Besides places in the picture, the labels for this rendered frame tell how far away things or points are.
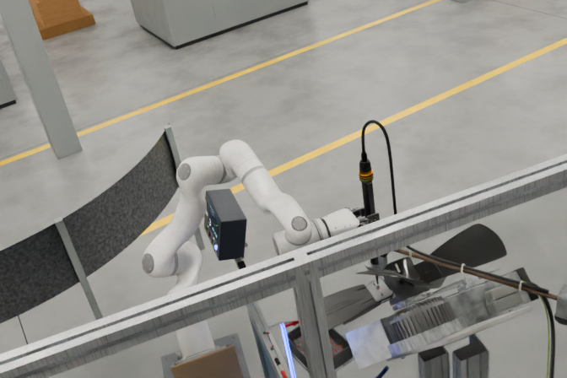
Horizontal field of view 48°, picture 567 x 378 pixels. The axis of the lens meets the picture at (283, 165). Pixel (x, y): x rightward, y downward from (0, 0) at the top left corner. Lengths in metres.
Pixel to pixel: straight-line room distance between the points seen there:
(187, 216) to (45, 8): 7.72
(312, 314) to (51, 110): 5.13
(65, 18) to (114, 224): 6.44
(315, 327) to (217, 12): 7.25
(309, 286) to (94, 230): 2.63
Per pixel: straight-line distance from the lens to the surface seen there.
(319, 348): 1.20
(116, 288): 4.46
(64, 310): 4.47
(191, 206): 2.25
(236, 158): 2.07
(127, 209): 3.76
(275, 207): 1.92
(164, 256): 2.33
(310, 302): 1.11
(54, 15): 9.84
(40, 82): 6.00
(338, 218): 2.00
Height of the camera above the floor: 2.72
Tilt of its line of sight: 31 degrees down
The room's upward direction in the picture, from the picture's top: 10 degrees counter-clockwise
